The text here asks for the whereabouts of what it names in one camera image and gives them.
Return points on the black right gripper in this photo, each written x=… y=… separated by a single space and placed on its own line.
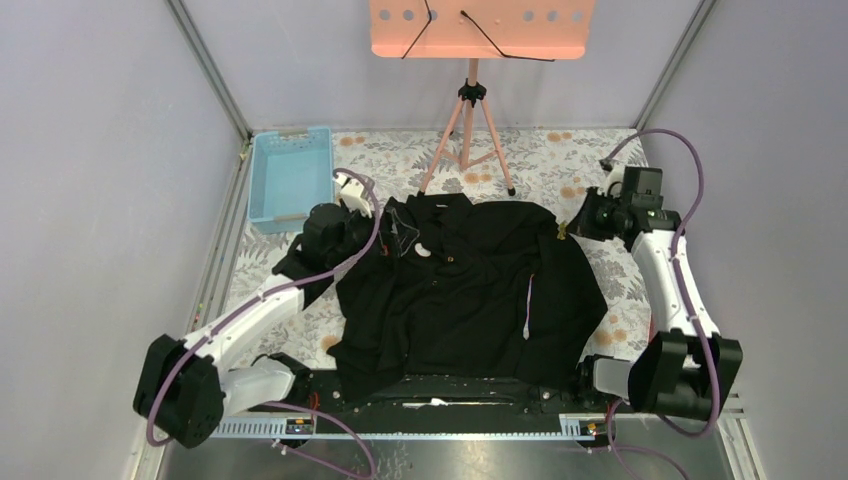
x=582 y=224

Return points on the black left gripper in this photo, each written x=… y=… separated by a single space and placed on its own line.
x=387 y=243

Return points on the black shirt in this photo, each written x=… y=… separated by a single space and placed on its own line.
x=500 y=296

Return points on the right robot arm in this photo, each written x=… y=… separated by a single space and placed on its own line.
x=688 y=367

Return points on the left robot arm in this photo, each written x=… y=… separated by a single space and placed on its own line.
x=188 y=385

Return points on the floral table mat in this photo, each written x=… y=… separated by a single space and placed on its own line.
x=552 y=168

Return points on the light blue plastic basket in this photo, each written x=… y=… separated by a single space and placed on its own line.
x=291 y=172

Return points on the pink music stand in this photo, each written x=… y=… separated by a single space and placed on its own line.
x=537 y=30

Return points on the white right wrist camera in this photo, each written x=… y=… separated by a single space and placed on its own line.
x=613 y=183

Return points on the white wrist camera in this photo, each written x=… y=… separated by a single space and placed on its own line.
x=613 y=183
x=354 y=194

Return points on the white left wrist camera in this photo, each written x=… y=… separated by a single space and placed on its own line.
x=354 y=194

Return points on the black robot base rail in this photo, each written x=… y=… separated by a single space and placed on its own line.
x=440 y=407

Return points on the aluminium frame rail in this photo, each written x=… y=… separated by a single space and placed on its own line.
x=191 y=33

